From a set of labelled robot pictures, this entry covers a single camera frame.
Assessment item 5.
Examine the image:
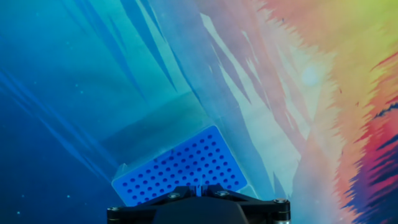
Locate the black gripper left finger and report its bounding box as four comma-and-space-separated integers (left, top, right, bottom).
106, 185, 198, 224

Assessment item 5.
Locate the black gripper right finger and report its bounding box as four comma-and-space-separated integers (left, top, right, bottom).
201, 184, 292, 224

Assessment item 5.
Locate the blue tip box clear lid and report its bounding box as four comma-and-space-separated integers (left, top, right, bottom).
101, 91, 259, 208

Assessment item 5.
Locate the printed sunset forest cloth mat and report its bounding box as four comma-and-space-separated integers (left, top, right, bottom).
0, 0, 398, 224

